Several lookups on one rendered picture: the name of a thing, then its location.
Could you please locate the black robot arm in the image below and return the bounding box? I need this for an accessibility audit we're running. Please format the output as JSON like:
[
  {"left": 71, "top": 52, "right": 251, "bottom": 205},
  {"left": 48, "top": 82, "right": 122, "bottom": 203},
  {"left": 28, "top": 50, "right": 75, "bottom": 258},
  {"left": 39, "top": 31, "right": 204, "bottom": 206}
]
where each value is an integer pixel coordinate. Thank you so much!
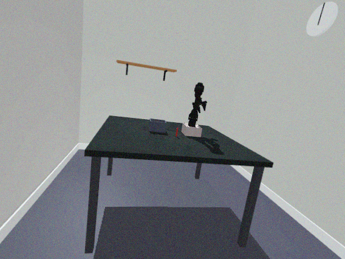
[{"left": 188, "top": 83, "right": 204, "bottom": 127}]

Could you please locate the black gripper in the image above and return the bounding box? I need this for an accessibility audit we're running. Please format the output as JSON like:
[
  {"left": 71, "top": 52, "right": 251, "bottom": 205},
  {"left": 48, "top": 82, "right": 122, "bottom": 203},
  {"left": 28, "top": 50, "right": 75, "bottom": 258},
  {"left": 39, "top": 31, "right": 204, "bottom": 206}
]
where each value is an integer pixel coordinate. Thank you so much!
[{"left": 197, "top": 97, "right": 207, "bottom": 113}]

